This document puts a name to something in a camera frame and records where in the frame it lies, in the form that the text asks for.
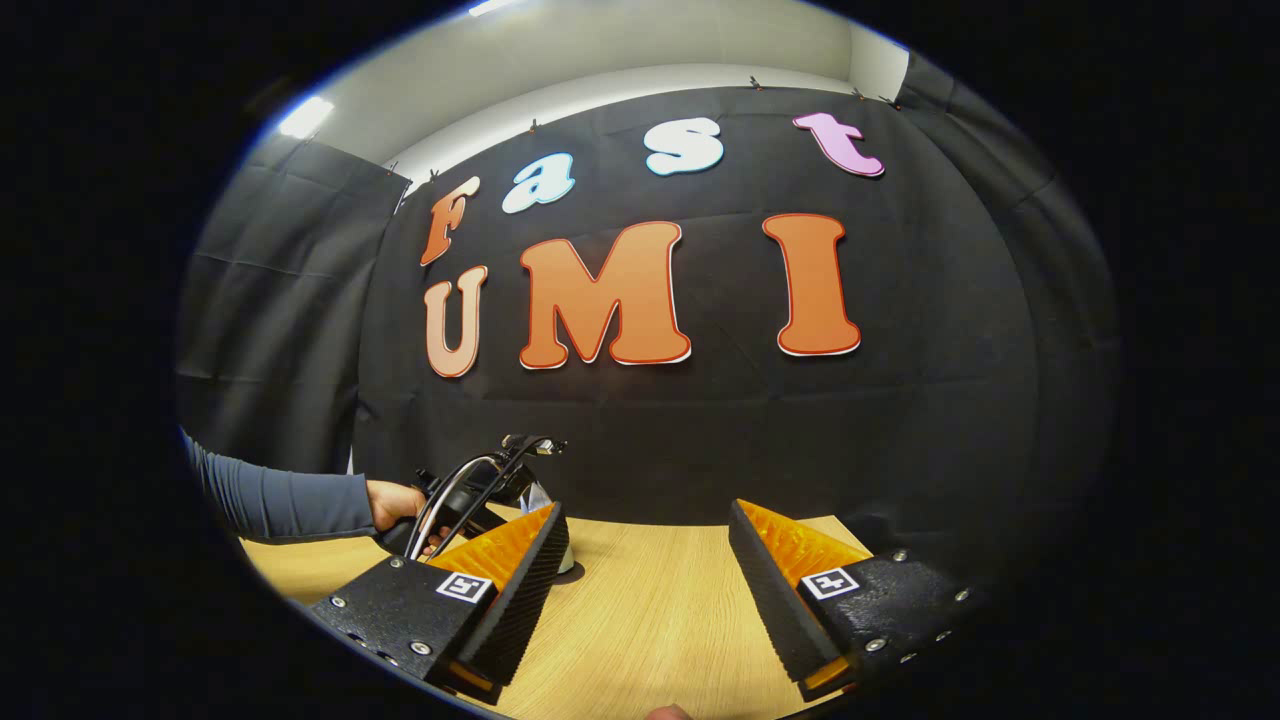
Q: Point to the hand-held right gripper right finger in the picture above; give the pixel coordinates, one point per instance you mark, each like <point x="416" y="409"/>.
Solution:
<point x="775" y="600"/>

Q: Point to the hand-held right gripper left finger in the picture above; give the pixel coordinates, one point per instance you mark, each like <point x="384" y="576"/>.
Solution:
<point x="520" y="600"/>

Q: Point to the wooden desktop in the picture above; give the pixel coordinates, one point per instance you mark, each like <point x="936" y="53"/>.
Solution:
<point x="640" y="620"/>

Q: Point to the black backdrop cloth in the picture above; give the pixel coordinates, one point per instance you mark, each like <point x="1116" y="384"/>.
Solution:
<point x="700" y="440"/>

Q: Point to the ceiling light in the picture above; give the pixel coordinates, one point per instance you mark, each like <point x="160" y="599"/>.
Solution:
<point x="305" y="118"/>
<point x="492" y="6"/>

